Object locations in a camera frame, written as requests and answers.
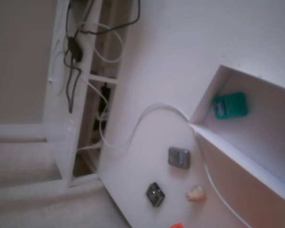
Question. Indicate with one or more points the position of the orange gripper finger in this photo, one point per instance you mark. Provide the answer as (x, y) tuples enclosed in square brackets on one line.
[(176, 225)]

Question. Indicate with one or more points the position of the green cube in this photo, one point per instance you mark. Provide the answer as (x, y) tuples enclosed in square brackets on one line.
[(232, 105)]

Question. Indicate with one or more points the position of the white cardboard bin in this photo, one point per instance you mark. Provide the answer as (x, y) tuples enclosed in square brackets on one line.
[(251, 137)]

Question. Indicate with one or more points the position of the small beige animal figurine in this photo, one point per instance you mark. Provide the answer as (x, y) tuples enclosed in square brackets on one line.
[(196, 194)]

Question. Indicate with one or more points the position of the dark square block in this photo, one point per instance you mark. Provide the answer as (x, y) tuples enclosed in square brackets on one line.
[(155, 194)]

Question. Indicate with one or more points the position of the grey metal tin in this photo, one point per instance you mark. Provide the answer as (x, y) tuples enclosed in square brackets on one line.
[(179, 158)]

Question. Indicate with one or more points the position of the black plug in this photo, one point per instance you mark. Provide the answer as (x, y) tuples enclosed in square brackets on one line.
[(105, 91)]

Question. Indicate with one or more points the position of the black power adapter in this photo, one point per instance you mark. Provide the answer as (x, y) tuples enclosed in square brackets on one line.
[(74, 50)]

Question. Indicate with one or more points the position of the white metal frame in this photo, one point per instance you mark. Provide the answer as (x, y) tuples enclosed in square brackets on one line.
[(64, 133)]

